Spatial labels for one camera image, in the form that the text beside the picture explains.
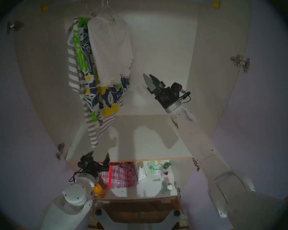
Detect white beige wardrobe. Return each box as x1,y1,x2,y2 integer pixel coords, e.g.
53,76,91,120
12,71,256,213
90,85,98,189
13,0,252,201

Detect red plaid woven bag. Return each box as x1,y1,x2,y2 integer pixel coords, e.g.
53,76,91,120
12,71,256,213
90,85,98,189
98,162,139,189

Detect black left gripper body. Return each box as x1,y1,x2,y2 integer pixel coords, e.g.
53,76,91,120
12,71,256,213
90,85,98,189
85,161,106,179

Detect green white plastic bag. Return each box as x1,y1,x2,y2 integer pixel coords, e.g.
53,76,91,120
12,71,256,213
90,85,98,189
147,160,162,173

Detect lilac wardrobe door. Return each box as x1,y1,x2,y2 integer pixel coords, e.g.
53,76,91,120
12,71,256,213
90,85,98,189
0,11,75,230
182,0,288,230

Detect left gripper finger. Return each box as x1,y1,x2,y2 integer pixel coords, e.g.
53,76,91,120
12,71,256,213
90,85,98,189
103,152,111,172
81,151,94,163

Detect plain white shirt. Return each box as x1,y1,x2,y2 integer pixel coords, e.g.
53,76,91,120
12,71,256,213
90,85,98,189
88,15,134,86

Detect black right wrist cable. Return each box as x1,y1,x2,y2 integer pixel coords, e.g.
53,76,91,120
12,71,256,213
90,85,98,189
180,92,192,104

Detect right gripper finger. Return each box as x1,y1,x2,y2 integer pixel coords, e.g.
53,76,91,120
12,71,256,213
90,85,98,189
150,74,165,89
144,74,155,94

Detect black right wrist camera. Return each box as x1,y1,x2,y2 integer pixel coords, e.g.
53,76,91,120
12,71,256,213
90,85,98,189
172,82,191,100

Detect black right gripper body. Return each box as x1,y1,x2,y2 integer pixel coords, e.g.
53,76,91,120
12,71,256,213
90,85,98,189
148,86,183,114

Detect brown wooden base panel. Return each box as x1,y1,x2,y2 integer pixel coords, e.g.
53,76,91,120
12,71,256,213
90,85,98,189
94,197,183,224

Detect tropical leaf print shorts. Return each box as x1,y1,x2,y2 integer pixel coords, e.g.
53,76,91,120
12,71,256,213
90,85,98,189
73,17,132,124

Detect orange juice bottle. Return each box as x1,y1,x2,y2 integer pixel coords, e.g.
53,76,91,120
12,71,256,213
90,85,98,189
94,184,106,199

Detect white robot torso frame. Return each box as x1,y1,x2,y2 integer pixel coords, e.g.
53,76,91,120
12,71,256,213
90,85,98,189
96,209,183,230

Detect grey white striped shirt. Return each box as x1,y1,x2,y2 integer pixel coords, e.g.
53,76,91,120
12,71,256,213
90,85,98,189
67,17,124,148

